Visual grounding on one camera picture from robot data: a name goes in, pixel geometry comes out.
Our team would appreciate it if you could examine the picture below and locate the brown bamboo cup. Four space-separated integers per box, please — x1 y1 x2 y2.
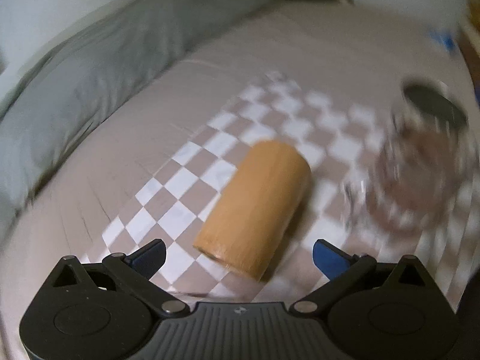
193 141 312 281

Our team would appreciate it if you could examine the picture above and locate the steel cup with brown sleeve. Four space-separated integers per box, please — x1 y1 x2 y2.
401 77 469 134

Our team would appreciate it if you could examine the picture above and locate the clear glass mug brown band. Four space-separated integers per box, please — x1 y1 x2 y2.
344 100 478 234

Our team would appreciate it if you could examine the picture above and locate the checkered beige white cloth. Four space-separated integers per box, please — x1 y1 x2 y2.
81 73 479 306

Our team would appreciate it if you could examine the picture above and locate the grey duvet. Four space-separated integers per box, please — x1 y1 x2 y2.
1 0 274 236

